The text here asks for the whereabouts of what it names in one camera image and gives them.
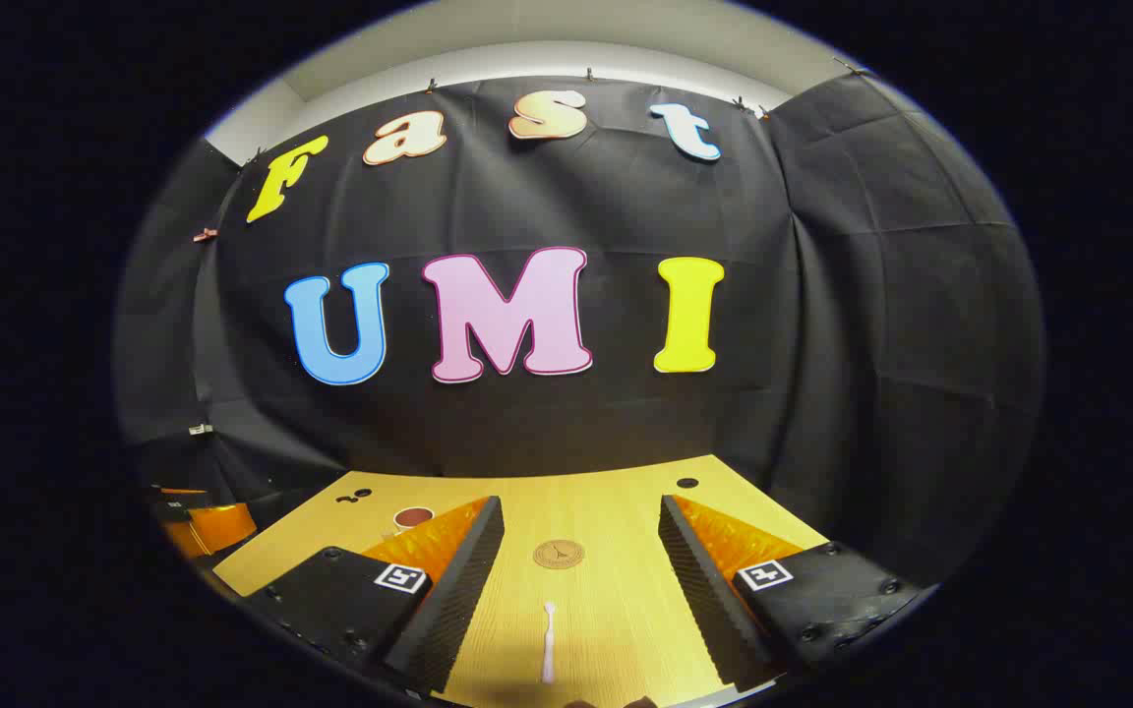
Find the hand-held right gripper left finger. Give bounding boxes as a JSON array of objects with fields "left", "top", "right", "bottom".
[{"left": 242, "top": 496, "right": 507, "bottom": 695}]

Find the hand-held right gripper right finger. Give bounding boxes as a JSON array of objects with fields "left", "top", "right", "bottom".
[{"left": 658, "top": 495, "right": 924, "bottom": 693}]

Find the round brown coaster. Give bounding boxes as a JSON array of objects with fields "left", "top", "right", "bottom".
[{"left": 533, "top": 539, "right": 586, "bottom": 570}]

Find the black backdrop cloth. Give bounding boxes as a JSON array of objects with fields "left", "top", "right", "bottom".
[{"left": 114, "top": 74, "right": 1047, "bottom": 591}]

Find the wooden desktop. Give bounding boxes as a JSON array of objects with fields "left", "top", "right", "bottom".
[{"left": 212, "top": 454, "right": 831, "bottom": 708}]

